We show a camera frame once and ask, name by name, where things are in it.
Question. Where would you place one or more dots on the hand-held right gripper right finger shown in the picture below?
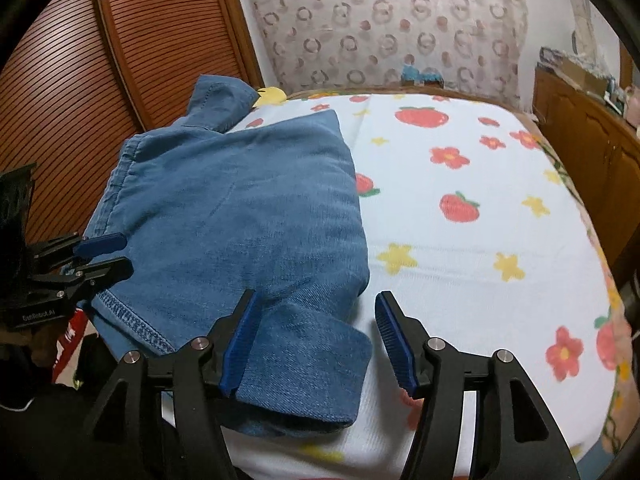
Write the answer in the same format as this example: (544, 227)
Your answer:
(395, 345)

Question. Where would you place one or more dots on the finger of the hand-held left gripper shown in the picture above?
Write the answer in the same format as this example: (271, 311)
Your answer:
(102, 244)
(107, 269)

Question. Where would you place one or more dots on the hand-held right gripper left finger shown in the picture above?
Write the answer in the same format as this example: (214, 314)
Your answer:
(240, 345)

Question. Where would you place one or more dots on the blue denim pants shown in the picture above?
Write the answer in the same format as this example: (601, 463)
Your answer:
(240, 200)

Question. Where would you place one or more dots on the red cloth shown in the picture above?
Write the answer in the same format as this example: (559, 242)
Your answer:
(70, 335)

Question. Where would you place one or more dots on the white strawberry print blanket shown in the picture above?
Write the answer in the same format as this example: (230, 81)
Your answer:
(450, 260)

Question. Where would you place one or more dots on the person's dark clothing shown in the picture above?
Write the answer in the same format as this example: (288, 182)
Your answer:
(45, 435)

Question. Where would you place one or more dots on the wooden louvered wardrobe door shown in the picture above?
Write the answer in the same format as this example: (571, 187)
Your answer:
(165, 35)

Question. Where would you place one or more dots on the floral blanket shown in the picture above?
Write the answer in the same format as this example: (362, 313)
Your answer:
(617, 340)

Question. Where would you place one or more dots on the yellow plush toy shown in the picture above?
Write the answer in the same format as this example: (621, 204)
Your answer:
(270, 94)

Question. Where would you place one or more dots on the blue plastic bag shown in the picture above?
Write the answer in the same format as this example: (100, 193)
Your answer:
(411, 74)

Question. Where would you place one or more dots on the wooden cabinet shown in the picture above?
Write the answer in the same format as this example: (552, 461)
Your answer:
(585, 135)

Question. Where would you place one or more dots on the circle patterned sheer curtain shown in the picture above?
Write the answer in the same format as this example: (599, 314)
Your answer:
(375, 20)

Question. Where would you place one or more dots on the open cardboard box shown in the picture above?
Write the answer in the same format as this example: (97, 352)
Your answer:
(580, 72)

